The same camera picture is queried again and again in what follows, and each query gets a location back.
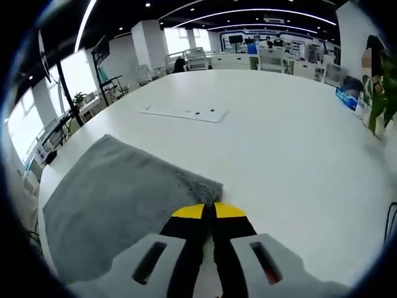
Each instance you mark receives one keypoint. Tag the small potted plant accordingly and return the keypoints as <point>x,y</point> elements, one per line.
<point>79,99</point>

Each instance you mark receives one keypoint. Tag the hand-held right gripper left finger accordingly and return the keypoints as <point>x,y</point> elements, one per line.
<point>139,257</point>

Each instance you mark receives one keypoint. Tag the green potted plant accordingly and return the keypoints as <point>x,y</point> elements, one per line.
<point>380,105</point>

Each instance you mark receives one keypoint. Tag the black rounded object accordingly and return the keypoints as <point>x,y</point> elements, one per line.
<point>51,157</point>

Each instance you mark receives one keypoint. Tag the black wall monitor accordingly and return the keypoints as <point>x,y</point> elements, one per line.
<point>235,39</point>

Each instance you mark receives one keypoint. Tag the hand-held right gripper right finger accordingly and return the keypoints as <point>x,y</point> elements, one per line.
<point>279,264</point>

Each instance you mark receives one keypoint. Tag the black tripod stand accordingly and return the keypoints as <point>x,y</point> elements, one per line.
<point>69,96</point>

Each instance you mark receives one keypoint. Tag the black stand with teal board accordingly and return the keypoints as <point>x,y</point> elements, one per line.
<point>104,74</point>

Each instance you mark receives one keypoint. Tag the grey towel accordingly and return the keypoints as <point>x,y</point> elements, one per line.
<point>108,192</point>

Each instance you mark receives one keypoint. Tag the white table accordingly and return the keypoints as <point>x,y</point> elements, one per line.
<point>279,155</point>

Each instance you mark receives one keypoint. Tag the black backpack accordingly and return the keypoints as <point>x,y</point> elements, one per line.
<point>179,65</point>

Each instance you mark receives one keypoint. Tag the blue box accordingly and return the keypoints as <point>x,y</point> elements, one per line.
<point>345,97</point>

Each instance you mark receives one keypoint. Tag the blue container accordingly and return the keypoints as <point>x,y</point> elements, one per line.
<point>252,49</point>

